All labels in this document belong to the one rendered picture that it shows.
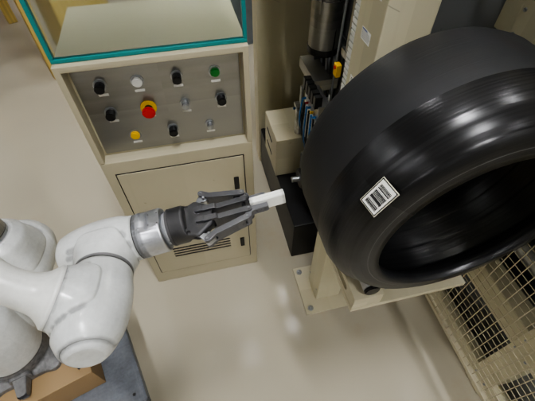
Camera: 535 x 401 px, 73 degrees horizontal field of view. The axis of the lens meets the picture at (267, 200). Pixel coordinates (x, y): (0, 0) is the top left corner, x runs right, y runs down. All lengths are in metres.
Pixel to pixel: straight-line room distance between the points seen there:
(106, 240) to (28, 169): 2.33
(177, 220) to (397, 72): 0.48
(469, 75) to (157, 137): 1.01
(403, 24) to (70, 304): 0.84
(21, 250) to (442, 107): 1.02
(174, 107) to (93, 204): 1.39
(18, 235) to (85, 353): 0.58
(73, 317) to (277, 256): 1.59
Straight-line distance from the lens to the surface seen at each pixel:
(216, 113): 1.32
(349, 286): 1.07
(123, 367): 1.27
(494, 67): 0.72
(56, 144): 3.11
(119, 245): 0.71
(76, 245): 0.75
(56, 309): 0.63
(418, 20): 0.95
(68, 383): 1.19
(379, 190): 0.63
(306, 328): 1.93
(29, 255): 1.16
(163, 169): 1.41
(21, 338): 1.13
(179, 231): 0.70
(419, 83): 0.69
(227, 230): 0.69
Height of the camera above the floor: 1.81
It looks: 51 degrees down
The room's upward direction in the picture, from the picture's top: straight up
